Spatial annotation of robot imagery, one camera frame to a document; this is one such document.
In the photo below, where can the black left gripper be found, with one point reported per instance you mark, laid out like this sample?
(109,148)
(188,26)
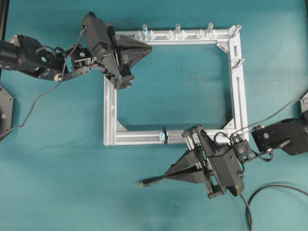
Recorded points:
(125,51)

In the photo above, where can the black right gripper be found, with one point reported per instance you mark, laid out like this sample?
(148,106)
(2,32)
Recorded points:
(194,166)

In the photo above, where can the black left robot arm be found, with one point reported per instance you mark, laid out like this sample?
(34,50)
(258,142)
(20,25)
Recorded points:
(27,55)

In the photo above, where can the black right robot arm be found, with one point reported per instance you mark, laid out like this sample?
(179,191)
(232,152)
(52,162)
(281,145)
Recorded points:
(290,135)

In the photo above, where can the black zip tie loop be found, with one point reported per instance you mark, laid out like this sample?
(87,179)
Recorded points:
(164,130)

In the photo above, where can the blue tape piece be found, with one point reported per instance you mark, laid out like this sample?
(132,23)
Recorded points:
(163,136)

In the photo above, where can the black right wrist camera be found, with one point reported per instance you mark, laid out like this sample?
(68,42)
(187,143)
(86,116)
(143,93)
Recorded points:
(226,169)

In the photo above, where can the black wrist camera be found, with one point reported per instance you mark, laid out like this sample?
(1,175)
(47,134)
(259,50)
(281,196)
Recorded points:
(96,36)
(226,169)

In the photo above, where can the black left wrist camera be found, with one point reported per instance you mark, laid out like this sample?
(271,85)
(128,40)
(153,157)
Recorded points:
(96,36)

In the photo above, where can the clear post with blue band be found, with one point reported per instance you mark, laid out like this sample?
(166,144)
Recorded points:
(145,31)

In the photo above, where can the clear right post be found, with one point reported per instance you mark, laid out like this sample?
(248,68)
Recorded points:
(209,30)

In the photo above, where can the rectangular aluminium extrusion frame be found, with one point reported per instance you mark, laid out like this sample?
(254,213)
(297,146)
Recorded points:
(114,133)

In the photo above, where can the clear side post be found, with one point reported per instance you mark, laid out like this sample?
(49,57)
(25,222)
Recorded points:
(237,62)

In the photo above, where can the clear corner post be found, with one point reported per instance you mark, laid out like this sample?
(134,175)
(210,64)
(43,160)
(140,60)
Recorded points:
(236,31)

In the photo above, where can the black vertical rail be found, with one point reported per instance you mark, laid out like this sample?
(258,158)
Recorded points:
(4,8)

